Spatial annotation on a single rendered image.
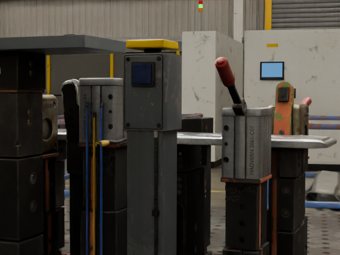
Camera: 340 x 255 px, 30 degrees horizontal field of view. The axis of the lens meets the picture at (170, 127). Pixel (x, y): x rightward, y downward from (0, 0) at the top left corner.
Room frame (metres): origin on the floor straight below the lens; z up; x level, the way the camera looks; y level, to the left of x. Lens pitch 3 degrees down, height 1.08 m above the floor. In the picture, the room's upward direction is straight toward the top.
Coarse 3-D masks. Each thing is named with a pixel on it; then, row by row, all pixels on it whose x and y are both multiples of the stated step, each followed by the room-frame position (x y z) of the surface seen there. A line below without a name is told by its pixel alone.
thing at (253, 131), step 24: (240, 120) 1.02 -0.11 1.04; (264, 120) 1.04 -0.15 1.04; (240, 144) 1.02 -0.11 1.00; (264, 144) 1.04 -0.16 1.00; (240, 168) 1.02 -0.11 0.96; (264, 168) 1.04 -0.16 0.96; (240, 192) 1.03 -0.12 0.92; (264, 192) 1.07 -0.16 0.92; (240, 216) 1.03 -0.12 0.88; (264, 216) 1.07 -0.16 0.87; (240, 240) 1.04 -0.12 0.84; (264, 240) 1.07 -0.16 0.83
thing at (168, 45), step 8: (128, 40) 0.93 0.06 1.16; (136, 40) 0.92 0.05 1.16; (144, 40) 0.92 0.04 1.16; (152, 40) 0.91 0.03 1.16; (160, 40) 0.91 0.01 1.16; (168, 40) 0.93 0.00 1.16; (128, 48) 0.93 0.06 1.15; (136, 48) 0.93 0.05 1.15; (144, 48) 0.93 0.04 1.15; (152, 48) 0.93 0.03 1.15; (160, 48) 0.93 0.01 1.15; (168, 48) 0.93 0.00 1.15; (176, 48) 0.95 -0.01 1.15
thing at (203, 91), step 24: (192, 48) 9.32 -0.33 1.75; (216, 48) 9.27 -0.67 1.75; (240, 48) 11.25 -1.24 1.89; (192, 72) 9.32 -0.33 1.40; (216, 72) 9.28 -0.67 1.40; (240, 72) 11.27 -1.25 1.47; (192, 96) 9.32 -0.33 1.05; (216, 96) 9.29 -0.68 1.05; (240, 96) 11.30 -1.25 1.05; (216, 120) 9.30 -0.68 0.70
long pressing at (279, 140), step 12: (60, 132) 1.29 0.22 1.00; (180, 132) 1.36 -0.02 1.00; (192, 144) 1.18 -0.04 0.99; (204, 144) 1.17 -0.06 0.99; (216, 144) 1.16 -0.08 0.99; (276, 144) 1.12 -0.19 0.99; (288, 144) 1.11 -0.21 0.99; (300, 144) 1.10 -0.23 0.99; (312, 144) 1.10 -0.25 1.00; (324, 144) 1.11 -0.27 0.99
